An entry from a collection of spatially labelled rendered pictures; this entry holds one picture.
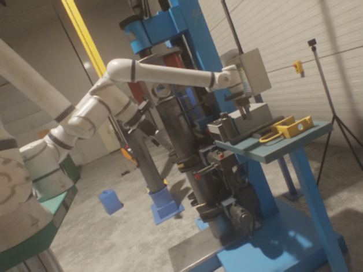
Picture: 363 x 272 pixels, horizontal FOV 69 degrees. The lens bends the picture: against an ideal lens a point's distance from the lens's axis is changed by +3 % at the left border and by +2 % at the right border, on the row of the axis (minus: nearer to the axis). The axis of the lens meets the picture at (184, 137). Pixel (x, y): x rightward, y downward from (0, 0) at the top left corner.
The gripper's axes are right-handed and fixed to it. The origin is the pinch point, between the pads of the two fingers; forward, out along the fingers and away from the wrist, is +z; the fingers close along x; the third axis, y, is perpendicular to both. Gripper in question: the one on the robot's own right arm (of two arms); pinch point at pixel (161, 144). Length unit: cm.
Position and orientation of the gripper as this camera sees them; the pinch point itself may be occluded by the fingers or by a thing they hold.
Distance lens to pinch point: 106.5
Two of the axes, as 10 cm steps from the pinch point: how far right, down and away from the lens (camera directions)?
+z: 6.5, 6.4, 4.1
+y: -6.2, 7.6, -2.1
